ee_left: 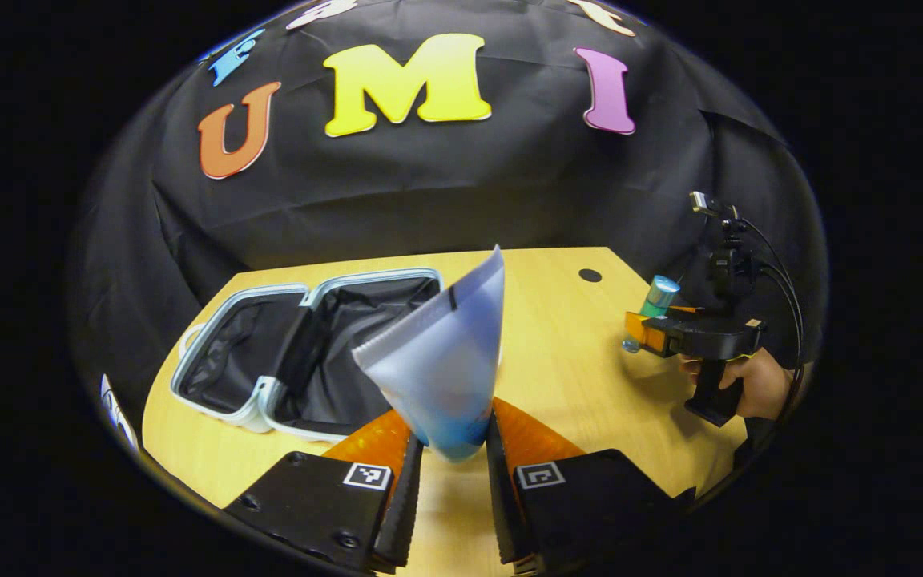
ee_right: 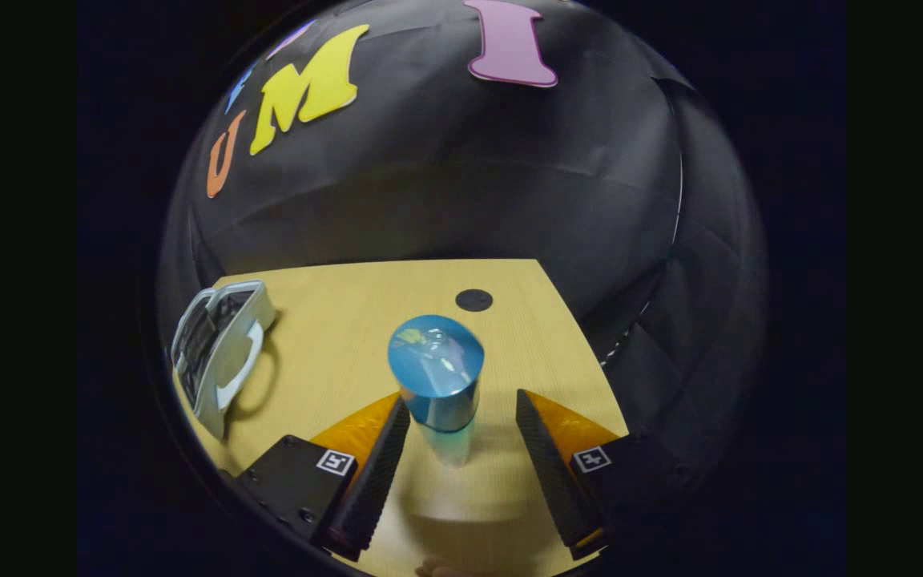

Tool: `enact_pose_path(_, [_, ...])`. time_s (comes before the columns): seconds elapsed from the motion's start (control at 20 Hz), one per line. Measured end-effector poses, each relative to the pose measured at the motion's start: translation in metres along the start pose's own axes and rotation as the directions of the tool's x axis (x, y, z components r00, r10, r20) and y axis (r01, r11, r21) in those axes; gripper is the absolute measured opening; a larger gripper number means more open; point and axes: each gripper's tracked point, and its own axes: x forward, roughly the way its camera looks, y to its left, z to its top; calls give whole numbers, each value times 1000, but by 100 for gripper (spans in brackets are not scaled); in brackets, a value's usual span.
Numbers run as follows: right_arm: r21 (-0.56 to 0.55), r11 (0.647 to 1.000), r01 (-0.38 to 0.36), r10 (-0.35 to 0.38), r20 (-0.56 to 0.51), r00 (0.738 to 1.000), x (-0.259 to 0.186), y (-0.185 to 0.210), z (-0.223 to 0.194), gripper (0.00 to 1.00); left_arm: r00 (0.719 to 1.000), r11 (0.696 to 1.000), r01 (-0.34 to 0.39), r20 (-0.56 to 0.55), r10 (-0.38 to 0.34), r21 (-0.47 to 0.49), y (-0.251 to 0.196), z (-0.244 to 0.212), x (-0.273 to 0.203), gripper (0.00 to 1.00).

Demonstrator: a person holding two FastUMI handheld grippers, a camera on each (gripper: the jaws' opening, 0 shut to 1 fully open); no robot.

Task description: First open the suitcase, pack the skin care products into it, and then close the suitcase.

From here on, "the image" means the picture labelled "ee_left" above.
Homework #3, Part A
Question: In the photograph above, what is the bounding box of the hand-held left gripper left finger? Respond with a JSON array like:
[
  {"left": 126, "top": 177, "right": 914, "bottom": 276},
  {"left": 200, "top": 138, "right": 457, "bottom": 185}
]
[{"left": 224, "top": 409, "right": 426, "bottom": 575}]

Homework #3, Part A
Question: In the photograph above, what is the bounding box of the light blue suitcase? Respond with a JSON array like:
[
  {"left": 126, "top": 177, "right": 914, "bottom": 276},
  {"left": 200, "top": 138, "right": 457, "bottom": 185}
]
[{"left": 171, "top": 267, "right": 446, "bottom": 444}]

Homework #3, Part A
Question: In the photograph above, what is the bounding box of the black camera cable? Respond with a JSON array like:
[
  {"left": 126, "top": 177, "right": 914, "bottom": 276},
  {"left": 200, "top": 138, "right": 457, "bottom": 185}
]
[{"left": 738, "top": 218, "right": 805, "bottom": 426}]

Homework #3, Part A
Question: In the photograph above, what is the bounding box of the blue white skin care tube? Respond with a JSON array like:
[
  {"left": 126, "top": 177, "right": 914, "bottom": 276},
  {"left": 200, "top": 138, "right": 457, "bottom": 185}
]
[{"left": 352, "top": 244, "right": 506, "bottom": 464}]

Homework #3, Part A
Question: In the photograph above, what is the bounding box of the blue clear skin care bottle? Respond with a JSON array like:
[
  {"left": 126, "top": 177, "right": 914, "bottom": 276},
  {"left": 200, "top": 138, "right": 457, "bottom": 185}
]
[{"left": 622, "top": 275, "right": 681, "bottom": 353}]

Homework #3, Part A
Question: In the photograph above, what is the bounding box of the black backdrop cloth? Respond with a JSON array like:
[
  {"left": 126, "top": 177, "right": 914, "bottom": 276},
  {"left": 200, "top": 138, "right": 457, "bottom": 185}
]
[{"left": 69, "top": 0, "right": 829, "bottom": 450}]

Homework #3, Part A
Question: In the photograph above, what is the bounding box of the white blue printed object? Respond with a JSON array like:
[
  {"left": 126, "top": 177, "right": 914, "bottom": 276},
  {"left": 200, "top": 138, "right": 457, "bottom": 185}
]
[{"left": 99, "top": 373, "right": 140, "bottom": 451}]

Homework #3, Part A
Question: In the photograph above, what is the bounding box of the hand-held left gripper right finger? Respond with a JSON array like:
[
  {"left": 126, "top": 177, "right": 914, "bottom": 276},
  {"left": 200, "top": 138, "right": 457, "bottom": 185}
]
[{"left": 483, "top": 397, "right": 699, "bottom": 577}]

